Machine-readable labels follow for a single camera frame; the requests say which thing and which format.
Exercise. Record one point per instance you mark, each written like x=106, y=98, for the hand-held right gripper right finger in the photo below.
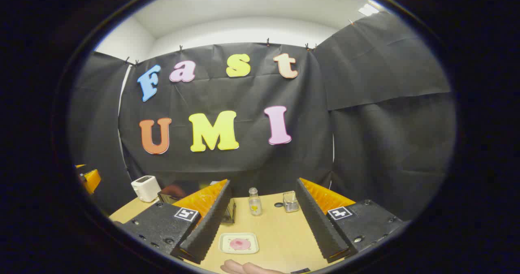
x=319, y=225

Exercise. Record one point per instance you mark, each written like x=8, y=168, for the pink meat slice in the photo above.
x=239, y=244

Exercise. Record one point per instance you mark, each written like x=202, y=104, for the white toaster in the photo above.
x=145, y=188

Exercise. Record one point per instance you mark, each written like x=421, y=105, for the ceiling light panel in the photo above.
x=367, y=9

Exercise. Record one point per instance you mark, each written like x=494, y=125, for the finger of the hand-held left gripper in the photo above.
x=92, y=180
x=81, y=166

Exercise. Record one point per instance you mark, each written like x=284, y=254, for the cream square plate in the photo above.
x=225, y=238

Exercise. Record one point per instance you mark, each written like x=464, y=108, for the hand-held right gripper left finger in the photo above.
x=207, y=229

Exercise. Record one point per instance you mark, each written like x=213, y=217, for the black electric oven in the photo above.
x=168, y=195

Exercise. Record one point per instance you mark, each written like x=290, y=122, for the clear glass bottle yellow label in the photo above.
x=254, y=205

